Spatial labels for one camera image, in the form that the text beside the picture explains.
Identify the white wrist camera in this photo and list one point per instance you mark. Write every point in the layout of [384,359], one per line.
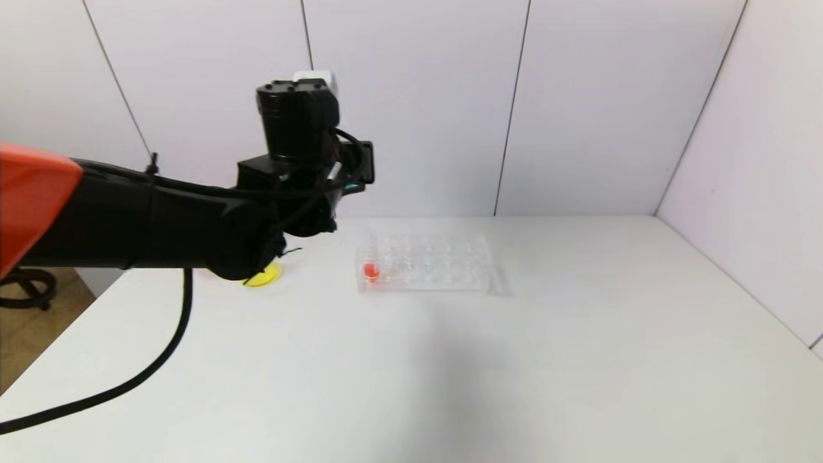
[321,78]

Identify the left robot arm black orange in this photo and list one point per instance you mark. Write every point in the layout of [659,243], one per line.
[128,225]

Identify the clear acrylic test tube rack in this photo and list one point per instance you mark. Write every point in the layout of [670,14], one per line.
[437,276]

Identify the clear glass beaker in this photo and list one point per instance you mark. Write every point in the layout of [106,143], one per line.
[267,278]

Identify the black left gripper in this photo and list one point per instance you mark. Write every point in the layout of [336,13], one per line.
[296,122]

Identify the red pigment test tube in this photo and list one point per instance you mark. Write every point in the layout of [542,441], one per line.
[371,271]

